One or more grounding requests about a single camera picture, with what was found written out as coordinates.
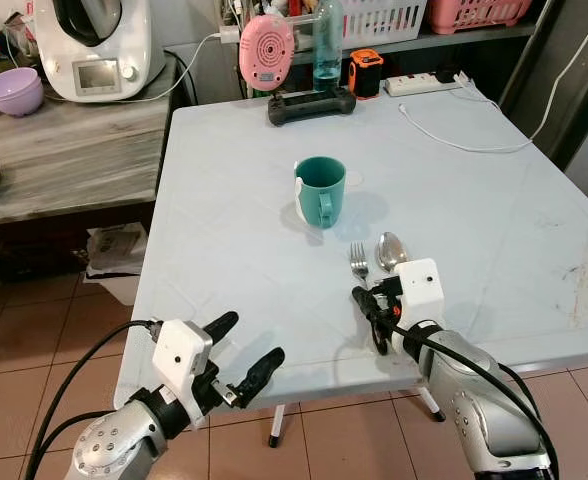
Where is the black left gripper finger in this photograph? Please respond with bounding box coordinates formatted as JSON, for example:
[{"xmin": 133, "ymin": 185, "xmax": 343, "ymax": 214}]
[
  {"xmin": 230, "ymin": 347, "xmax": 286, "ymax": 406},
  {"xmin": 200, "ymin": 311, "xmax": 241, "ymax": 347}
]

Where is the steel fork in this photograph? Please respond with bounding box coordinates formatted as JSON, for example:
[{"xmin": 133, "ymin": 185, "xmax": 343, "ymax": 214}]
[{"xmin": 349, "ymin": 243, "xmax": 372, "ymax": 288}]

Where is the steel spoon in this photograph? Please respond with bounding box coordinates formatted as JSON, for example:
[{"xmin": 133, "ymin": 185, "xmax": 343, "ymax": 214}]
[{"xmin": 375, "ymin": 232, "xmax": 411, "ymax": 274}]

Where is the white table leg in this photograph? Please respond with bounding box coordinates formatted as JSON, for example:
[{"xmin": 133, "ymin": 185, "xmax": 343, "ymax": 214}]
[
  {"xmin": 418, "ymin": 385, "xmax": 446, "ymax": 423},
  {"xmin": 268, "ymin": 404, "xmax": 288, "ymax": 449}
]

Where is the teal mug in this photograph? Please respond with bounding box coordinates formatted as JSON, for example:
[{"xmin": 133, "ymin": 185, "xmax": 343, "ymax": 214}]
[{"xmin": 293, "ymin": 156, "xmax": 348, "ymax": 230}]

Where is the white paper bundle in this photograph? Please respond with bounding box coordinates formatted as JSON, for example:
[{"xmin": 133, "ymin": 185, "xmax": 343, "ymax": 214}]
[{"xmin": 83, "ymin": 223, "xmax": 149, "ymax": 283}]

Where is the black handheld controller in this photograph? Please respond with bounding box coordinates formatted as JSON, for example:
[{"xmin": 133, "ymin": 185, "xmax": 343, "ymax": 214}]
[{"xmin": 266, "ymin": 86, "xmax": 359, "ymax": 128}]

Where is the white power strip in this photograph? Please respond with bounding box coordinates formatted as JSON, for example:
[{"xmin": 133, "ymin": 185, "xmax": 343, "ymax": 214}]
[{"xmin": 384, "ymin": 71, "xmax": 473, "ymax": 98}]

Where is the grey wooden counter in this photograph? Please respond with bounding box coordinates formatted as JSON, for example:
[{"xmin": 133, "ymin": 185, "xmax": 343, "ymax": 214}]
[{"xmin": 0, "ymin": 88, "xmax": 176, "ymax": 229}]

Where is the orange and black device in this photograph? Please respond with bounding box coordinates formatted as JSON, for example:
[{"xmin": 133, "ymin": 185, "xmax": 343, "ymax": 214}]
[{"xmin": 348, "ymin": 48, "xmax": 385, "ymax": 101}]

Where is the pink round device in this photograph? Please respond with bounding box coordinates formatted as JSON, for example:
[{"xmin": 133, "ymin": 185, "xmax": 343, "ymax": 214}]
[{"xmin": 238, "ymin": 13, "xmax": 298, "ymax": 94}]

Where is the white plastic basket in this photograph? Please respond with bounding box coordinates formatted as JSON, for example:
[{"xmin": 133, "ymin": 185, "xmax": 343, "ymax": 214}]
[{"xmin": 328, "ymin": 0, "xmax": 428, "ymax": 50}]

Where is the white kitchen appliance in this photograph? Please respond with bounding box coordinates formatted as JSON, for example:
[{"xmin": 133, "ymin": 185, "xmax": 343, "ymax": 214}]
[{"xmin": 33, "ymin": 0, "xmax": 168, "ymax": 104}]

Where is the pink plastic basket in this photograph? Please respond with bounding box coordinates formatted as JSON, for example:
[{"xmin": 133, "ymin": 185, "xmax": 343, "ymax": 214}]
[{"xmin": 426, "ymin": 0, "xmax": 534, "ymax": 35}]

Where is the purple bowl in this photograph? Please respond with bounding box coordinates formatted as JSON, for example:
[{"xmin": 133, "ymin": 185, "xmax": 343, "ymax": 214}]
[{"xmin": 0, "ymin": 67, "xmax": 46, "ymax": 119}]

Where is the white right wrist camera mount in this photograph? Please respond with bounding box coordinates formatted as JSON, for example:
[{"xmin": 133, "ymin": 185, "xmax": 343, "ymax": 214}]
[{"xmin": 393, "ymin": 258, "xmax": 446, "ymax": 327}]

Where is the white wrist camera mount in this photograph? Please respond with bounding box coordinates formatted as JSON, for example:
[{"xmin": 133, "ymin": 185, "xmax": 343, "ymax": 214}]
[
  {"xmin": 151, "ymin": 319, "xmax": 216, "ymax": 427},
  {"xmin": 393, "ymin": 258, "xmax": 446, "ymax": 327}
]

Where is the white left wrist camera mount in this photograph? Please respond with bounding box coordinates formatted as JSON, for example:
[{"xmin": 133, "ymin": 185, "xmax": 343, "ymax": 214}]
[{"xmin": 151, "ymin": 319, "xmax": 216, "ymax": 427}]

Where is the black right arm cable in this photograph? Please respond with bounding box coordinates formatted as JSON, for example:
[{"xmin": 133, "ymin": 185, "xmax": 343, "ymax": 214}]
[{"xmin": 372, "ymin": 318, "xmax": 553, "ymax": 473}]

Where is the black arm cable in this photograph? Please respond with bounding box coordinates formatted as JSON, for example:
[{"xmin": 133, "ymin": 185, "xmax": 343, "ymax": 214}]
[
  {"xmin": 24, "ymin": 319, "xmax": 162, "ymax": 480},
  {"xmin": 372, "ymin": 318, "xmax": 553, "ymax": 473}
]

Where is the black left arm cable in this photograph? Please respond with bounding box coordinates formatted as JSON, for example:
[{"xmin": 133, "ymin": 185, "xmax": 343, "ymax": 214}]
[{"xmin": 24, "ymin": 319, "xmax": 162, "ymax": 480}]

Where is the long white cable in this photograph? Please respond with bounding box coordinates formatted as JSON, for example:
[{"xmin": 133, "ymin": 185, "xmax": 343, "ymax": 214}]
[{"xmin": 398, "ymin": 0, "xmax": 588, "ymax": 156}]

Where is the white charger cable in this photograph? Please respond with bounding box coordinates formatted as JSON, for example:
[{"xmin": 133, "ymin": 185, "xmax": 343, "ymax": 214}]
[{"xmin": 124, "ymin": 27, "xmax": 242, "ymax": 103}]

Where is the dark slanted post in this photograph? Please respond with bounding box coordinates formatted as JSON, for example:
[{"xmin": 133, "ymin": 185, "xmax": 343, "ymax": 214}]
[{"xmin": 498, "ymin": 0, "xmax": 588, "ymax": 169}]

